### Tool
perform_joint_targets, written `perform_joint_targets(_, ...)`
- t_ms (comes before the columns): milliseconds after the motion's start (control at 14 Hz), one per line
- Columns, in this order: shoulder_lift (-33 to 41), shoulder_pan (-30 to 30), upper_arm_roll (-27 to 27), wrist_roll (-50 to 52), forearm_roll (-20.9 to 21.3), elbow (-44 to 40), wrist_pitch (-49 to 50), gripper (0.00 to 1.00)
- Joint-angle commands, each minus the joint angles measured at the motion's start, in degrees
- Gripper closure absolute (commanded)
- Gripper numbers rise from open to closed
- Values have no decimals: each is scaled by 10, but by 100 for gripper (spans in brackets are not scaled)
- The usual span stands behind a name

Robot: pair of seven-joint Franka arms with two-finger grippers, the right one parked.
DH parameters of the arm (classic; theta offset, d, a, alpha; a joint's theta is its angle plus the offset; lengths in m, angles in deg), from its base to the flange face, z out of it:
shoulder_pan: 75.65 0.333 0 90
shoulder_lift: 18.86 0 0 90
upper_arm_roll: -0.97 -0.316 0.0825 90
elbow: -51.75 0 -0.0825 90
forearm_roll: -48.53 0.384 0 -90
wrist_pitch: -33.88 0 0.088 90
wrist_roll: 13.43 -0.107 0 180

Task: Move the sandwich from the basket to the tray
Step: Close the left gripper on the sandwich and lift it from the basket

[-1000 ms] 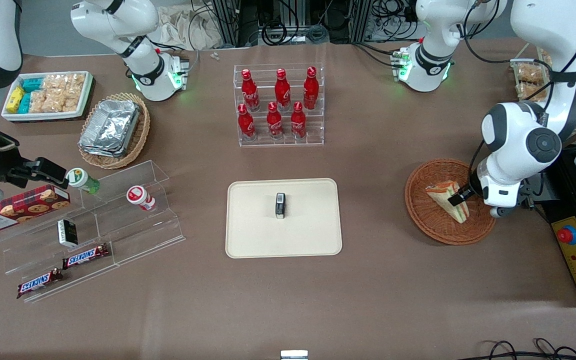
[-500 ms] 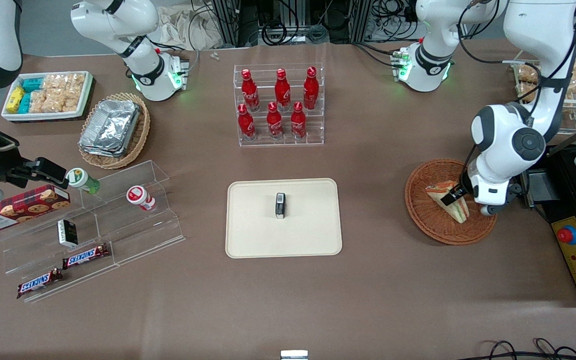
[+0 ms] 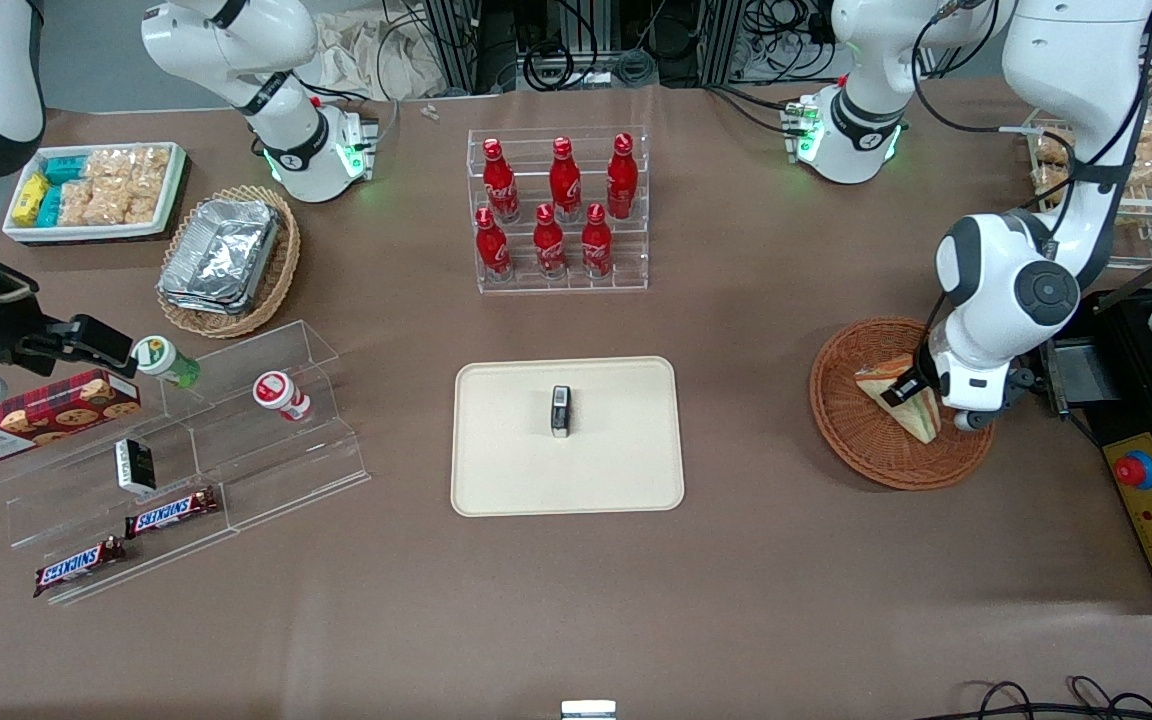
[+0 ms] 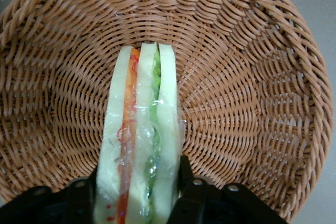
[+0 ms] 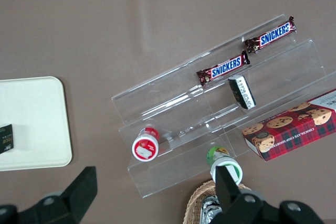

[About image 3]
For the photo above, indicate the snickers chocolate bar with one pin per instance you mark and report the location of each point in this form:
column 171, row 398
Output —
column 79, row 566
column 171, row 513

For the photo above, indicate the clear bag of fried snacks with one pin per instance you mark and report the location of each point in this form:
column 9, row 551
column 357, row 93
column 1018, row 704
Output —
column 151, row 168
column 111, row 165
column 114, row 203
column 76, row 204

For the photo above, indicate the clear acrylic stepped shelf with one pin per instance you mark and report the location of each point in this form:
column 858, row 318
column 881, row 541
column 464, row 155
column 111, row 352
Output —
column 266, row 480

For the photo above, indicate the beige plastic tray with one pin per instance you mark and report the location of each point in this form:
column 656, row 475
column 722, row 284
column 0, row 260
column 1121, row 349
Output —
column 506, row 450

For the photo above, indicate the red cola bottle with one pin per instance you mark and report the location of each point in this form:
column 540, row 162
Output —
column 622, row 180
column 492, row 250
column 564, row 185
column 549, row 248
column 596, row 245
column 499, row 185

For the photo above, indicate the green capped drink bottle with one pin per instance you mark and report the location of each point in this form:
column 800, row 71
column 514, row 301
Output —
column 164, row 360

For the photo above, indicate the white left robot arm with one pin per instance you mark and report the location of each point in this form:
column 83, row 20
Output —
column 1006, row 270

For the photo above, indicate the aluminium foil container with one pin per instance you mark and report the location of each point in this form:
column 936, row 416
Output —
column 224, row 248

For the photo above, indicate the small black gum pack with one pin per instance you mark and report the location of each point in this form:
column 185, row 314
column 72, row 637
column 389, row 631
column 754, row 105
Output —
column 561, row 412

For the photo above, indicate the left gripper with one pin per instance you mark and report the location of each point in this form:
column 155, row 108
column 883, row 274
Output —
column 921, row 372

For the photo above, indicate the oval brown wicker basket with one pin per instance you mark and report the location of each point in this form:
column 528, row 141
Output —
column 278, row 280

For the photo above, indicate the yellow snack packet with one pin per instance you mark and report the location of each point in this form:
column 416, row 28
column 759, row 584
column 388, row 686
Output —
column 29, row 198

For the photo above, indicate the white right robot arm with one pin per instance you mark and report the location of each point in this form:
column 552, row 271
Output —
column 226, row 40

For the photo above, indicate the small black white box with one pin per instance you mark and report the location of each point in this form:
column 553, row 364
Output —
column 136, row 467

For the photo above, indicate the crumpled white cloth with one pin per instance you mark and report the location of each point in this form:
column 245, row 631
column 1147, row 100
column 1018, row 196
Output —
column 356, row 55

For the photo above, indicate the red capped drink bottle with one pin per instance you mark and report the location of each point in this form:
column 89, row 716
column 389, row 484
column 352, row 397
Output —
column 279, row 393

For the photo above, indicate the red tartan cookie box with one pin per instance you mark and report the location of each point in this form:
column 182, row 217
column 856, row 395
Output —
column 46, row 415

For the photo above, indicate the teal snack packet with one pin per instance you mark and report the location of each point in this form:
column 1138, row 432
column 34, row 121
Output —
column 50, row 206
column 66, row 168

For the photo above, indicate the clear acrylic bottle rack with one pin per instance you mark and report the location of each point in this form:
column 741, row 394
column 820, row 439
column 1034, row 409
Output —
column 636, row 272

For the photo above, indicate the round brown wicker basket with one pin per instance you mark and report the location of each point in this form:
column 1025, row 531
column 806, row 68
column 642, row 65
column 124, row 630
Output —
column 856, row 450

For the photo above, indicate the aluminium equipment frame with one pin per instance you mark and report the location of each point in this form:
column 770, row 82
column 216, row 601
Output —
column 706, row 40

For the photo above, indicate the small white edge object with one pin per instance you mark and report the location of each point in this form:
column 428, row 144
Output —
column 588, row 711

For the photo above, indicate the triangle sandwich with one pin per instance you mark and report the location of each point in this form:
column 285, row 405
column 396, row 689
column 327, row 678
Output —
column 926, row 422

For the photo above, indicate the white rectangular plastic bin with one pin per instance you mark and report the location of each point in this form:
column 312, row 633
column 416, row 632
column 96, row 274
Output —
column 86, row 233

